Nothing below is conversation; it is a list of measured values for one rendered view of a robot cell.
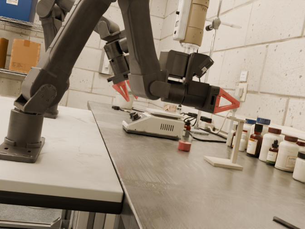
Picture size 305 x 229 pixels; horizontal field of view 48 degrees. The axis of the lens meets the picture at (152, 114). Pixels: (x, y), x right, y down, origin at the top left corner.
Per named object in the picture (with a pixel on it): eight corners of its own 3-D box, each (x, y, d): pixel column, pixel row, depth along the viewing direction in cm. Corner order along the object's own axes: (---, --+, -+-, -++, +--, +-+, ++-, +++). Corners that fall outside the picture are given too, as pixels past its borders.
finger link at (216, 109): (234, 91, 93) (202, 84, 91) (246, 92, 86) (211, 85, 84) (229, 115, 94) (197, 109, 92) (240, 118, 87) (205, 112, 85)
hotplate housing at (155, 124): (125, 132, 115) (130, 109, 114) (121, 126, 128) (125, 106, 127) (187, 142, 120) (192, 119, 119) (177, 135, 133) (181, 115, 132)
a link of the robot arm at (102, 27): (146, 49, 116) (138, 17, 117) (135, 45, 108) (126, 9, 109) (117, 61, 120) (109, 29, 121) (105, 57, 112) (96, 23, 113)
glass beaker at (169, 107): (172, 113, 128) (176, 92, 127) (179, 115, 123) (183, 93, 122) (158, 111, 125) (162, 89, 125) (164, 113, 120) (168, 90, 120)
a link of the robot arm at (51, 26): (70, 91, 126) (63, 3, 127) (59, 90, 120) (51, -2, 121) (56, 93, 128) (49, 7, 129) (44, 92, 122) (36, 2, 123)
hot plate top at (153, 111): (151, 113, 117) (152, 110, 117) (145, 109, 128) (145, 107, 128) (184, 118, 119) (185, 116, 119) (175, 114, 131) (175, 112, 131)
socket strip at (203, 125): (203, 129, 177) (205, 121, 177) (180, 119, 216) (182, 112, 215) (213, 131, 178) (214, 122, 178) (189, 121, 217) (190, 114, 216)
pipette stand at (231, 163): (213, 166, 86) (223, 115, 85) (203, 158, 93) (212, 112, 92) (243, 170, 87) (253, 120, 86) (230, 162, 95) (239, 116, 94)
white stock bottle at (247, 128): (252, 149, 133) (258, 120, 132) (254, 151, 127) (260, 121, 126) (236, 146, 134) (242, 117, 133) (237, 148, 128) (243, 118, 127)
